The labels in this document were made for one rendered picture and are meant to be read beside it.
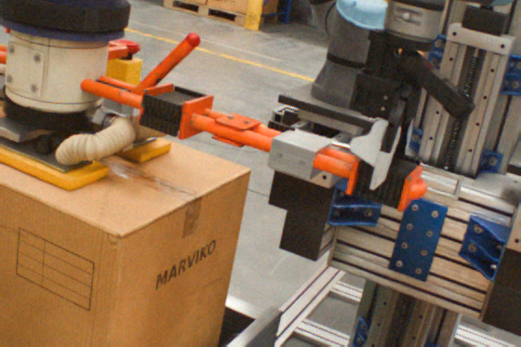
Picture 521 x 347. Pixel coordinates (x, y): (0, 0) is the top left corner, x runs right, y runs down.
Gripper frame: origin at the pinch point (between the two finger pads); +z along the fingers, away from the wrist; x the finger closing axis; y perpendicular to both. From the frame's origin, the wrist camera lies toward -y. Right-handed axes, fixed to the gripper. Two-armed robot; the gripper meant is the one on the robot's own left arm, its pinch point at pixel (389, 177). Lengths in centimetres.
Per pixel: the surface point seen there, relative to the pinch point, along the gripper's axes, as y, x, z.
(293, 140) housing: 14.3, 2.6, -1.6
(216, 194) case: 28.9, -6.4, 14.6
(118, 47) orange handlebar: 64, -23, -1
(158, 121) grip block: 35.1, 5.6, 1.0
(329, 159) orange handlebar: 8.2, 3.5, -0.9
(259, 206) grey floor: 102, -218, 107
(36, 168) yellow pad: 50, 15, 12
